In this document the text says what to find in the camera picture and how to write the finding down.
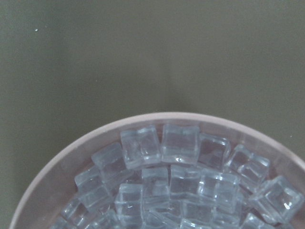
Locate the pink bowl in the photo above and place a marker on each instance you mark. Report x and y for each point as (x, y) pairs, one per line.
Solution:
(54, 186)

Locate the pile of clear ice cubes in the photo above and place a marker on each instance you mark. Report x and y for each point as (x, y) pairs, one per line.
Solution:
(184, 179)

